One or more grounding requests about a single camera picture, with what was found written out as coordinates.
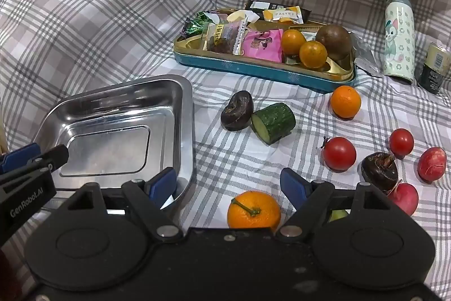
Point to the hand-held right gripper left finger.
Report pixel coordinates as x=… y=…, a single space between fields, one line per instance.
x=162 y=183

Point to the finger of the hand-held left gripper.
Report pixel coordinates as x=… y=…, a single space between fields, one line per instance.
x=17 y=154
x=53 y=156

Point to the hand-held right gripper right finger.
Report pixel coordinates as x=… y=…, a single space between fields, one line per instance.
x=292 y=186

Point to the mandarin orange with stem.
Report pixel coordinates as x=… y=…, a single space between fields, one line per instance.
x=253 y=213

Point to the stainless steel tray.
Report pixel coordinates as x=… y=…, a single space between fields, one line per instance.
x=105 y=146

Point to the small green fruit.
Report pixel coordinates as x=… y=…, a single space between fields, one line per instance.
x=338 y=215

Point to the cucumber piece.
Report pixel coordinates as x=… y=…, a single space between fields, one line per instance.
x=276 y=121

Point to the water chestnut with sprout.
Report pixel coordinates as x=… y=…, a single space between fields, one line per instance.
x=380 y=172

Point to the red radish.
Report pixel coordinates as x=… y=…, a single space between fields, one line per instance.
x=431 y=165
x=405 y=198

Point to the large red tomato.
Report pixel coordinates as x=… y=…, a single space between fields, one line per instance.
x=339 y=153

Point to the grey plaid bed sheet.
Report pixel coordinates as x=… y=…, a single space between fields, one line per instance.
x=218 y=153

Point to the dark water chestnut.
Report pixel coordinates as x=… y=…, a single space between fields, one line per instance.
x=238 y=110

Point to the stemless mandarin orange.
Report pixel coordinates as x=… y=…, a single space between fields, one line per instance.
x=346 y=100

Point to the small red tomato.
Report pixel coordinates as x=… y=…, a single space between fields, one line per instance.
x=401 y=142

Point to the teal and gold tin box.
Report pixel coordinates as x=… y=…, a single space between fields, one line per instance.
x=246 y=70

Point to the small orange kumquat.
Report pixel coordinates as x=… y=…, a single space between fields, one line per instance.
x=292 y=42
x=313 y=55

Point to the pink snack packet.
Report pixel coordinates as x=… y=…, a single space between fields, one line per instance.
x=262 y=43

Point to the clear plastic wrapper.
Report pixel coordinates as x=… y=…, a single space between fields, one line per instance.
x=364 y=56

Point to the small white packet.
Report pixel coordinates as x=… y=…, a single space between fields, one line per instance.
x=310 y=36

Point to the brown round fruit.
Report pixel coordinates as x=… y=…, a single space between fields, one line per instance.
x=333 y=38

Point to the plaid pillow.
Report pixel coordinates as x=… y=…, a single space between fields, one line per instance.
x=105 y=12

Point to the clear date snack packet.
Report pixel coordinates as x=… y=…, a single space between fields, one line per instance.
x=223 y=38

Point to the green foil candy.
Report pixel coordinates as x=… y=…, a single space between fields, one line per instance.
x=192 y=27

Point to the yellow pastry packet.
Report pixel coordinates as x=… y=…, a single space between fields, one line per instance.
x=282 y=15

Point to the white candy wrapper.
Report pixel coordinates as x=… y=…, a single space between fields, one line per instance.
x=215 y=18

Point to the cream snack packet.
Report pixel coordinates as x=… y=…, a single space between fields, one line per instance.
x=239 y=17

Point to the pale green cartoon bottle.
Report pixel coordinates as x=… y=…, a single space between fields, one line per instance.
x=398 y=40

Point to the black snack packet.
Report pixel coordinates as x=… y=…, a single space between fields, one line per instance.
x=255 y=4

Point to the small dark jar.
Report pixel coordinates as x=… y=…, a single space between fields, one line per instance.
x=435 y=68

